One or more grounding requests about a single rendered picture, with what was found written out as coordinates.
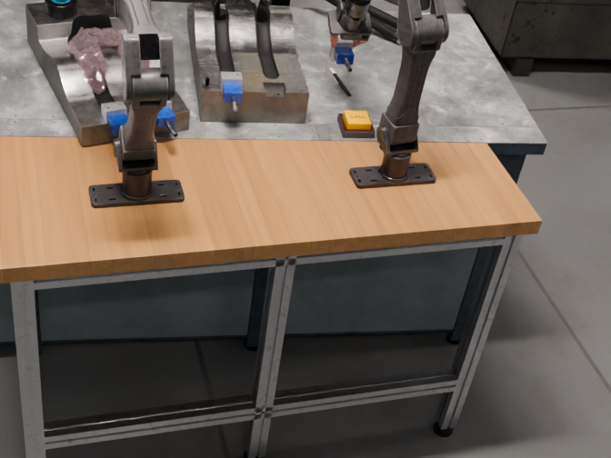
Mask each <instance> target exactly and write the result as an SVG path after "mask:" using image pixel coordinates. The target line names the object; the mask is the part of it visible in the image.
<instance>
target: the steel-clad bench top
mask: <svg viewBox="0 0 611 458"><path fill-rule="evenodd" d="M44 1H45V0H0V136H17V137H77V136H76V134H75V131H74V129H73V127H72V126H71V124H70V122H69V121H68V119H67V117H66V115H65V112H64V110H63V108H62V106H61V105H60V103H59V101H58V100H57V98H56V96H55V93H54V91H53V89H52V87H51V85H50V84H49V82H48V80H47V79H46V77H45V74H44V72H43V70H42V68H41V66H40V64H39V63H38V61H37V59H36V58H35V55H34V53H33V51H32V49H31V47H30V45H29V44H28V42H27V28H26V13H25V4H34V3H43V2H44ZM192 4H193V3H179V2H157V1H151V14H152V17H153V19H154V21H155V24H156V26H157V27H158V28H159V29H160V30H161V31H162V32H163V33H172V36H173V41H174V62H175V90H176V91H177V92H178V94H179V95H180V97H181V98H182V100H183V101H184V102H185V104H186V106H187V107H188V109H189V110H190V119H189V130H186V131H181V132H177V133H178V136H177V137H173V136H172V134H171V133H169V134H159V135H155V138H156V139H222V140H289V141H357V142H377V138H376V129H377V127H378V126H379V123H380V119H381V115H382V113H383V112H386V109H387V107H388V106H389V104H390V102H391V100H392V97H393V94H394V91H395V88H396V81H397V77H398V74H399V69H400V65H401V61H402V45H399V44H398V43H396V42H394V41H392V40H391V39H389V38H387V37H386V36H384V35H382V34H380V33H378V32H377V31H376V30H374V29H373V28H372V34H371V36H370V37H369V39H368V42H366V43H363V44H361V45H358V46H356V47H354V48H353V52H354V55H355V57H354V62H353V64H352V65H351V67H352V72H348V71H347V69H346V65H338V64H337V63H336V62H332V61H331V58H330V56H329V52H330V45H331V41H330V36H329V29H328V22H327V19H328V14H329V12H330V11H335V10H336V9H331V8H309V7H290V9H291V12H292V16H293V22H294V31H295V49H296V52H297V53H298V61H299V63H300V65H301V68H302V71H303V74H304V76H305V80H306V84H307V87H308V90H309V99H308V106H307V111H306V118H305V124H269V123H216V122H200V115H199V108H198V102H197V95H196V89H195V76H194V69H193V63H192V56H191V49H190V43H189V36H188V29H187V8H188V5H192ZM447 17H448V23H449V36H448V38H447V40H446V41H445V42H444V43H442V44H441V48H440V50H438V51H436V56H435V58H434V59H433V61H432V63H431V65H430V67H429V69H428V72H427V75H426V81H425V85H424V89H423V92H422V95H421V99H420V104H419V111H418V115H419V118H418V123H420V125H419V128H418V132H417V139H418V142H426V143H487V144H547V141H546V139H545V138H544V136H543V135H542V133H541V131H540V130H539V128H538V127H537V125H536V123H535V121H534V119H533V118H532V116H531V114H530V113H529V112H528V110H527V109H526V106H525V105H524V103H523V101H522V100H521V98H520V97H519V95H518V93H517V92H516V89H515V88H514V87H513V85H512V84H511V82H510V80H509V79H508V77H507V75H506V73H505V71H504V70H503V68H502V67H501V65H500V64H499V63H498V61H497V59H496V57H495V55H494V54H493V52H492V50H491V49H490V47H489V45H488V44H487V42H486V40H485V38H484V37H483V36H482V34H481V33H480V31H479V29H478V28H477V26H476V24H475V22H474V20H473V19H472V17H471V15H461V14H447ZM329 68H333V69H334V70H335V72H336V74H337V75H338V77H339V78H340V79H341V81H342V82H343V84H344V85H345V87H346V88H347V90H348V91H349V93H350V94H351V96H348V95H347V94H346V92H345V91H344V89H343V88H342V86H341V85H340V84H339V83H338V82H337V80H336V78H335V77H334V76H333V74H332V73H331V71H330V70H329ZM345 110H349V111H367V113H368V114H369V117H370V119H371V122H372V125H373V127H374V129H375V137H374V138H343V136H342V134H341V130H340V127H339V124H338V122H337V117H338V114H343V113H344V111H345ZM318 137H319V138H318Z"/></svg>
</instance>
